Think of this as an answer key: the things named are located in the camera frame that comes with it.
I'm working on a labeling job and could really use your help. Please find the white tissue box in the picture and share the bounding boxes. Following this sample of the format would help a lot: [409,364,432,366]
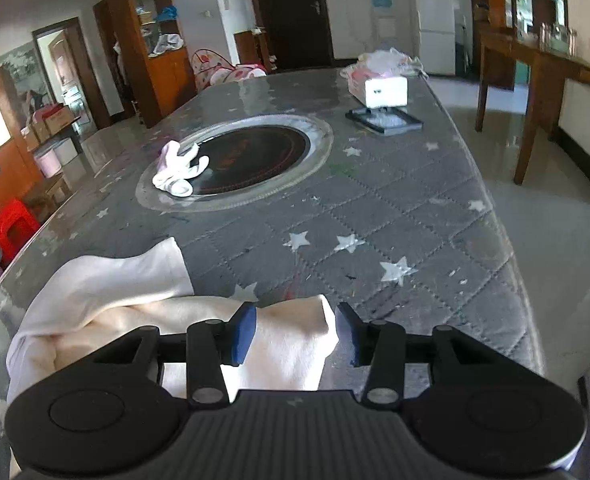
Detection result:
[365,76,409,109]

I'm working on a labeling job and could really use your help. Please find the cream fleece garment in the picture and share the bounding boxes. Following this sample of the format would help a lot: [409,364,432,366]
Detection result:
[6,236,339,406]

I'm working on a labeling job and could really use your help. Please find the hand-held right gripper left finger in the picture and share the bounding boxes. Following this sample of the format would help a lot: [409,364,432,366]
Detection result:
[92,302,258,408]

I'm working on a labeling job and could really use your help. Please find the white refrigerator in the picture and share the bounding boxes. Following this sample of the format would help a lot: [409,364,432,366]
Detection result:
[407,0,457,76]

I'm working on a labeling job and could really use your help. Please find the low wooden stool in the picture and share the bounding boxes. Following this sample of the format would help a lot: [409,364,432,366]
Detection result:
[25,175,70,211]

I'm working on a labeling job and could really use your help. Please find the grey star-print table cover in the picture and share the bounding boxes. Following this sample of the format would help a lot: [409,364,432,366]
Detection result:
[0,67,546,480]

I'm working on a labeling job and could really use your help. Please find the wooden open shelf cabinet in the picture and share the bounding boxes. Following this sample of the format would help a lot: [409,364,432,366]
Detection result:
[106,0,198,128]

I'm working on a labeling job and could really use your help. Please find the long wooden side table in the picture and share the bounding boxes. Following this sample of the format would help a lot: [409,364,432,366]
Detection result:
[475,27,590,193]

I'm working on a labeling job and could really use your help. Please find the cardboard boxes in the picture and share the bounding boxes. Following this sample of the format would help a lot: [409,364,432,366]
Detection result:
[22,105,76,151]

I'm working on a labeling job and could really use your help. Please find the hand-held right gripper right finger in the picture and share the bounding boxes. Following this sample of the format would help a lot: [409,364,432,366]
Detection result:
[335,302,498,408]

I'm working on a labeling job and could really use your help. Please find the dark wooden door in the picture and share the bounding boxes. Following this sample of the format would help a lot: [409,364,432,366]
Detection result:
[245,0,335,68]

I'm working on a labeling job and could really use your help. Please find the white water dispenser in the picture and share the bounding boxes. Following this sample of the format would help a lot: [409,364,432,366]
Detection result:
[370,0,397,53]

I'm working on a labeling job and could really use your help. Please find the wooden glass display cabinet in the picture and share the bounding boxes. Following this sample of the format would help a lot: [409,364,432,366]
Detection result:
[0,0,46,246]

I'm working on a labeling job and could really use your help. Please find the black flat tray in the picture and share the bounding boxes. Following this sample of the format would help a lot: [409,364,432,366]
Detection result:
[345,105,424,137]

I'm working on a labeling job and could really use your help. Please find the small white pink garment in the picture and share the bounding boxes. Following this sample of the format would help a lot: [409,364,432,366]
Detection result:
[151,141,210,198]

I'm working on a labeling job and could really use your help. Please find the round black induction cooktop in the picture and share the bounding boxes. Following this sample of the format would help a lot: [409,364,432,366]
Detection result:
[136,114,334,212]

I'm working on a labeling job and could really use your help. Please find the pink play tent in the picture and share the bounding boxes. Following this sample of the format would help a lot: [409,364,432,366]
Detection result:
[190,47,268,92]

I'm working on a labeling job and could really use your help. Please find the white storage bin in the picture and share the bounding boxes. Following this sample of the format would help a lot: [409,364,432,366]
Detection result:
[55,137,78,166]

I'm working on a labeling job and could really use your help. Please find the pink storage bin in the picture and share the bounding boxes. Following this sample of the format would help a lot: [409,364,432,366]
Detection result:
[34,144,63,179]

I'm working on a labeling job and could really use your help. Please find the red plastic stool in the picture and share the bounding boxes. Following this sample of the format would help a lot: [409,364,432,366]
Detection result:
[0,199,40,263]

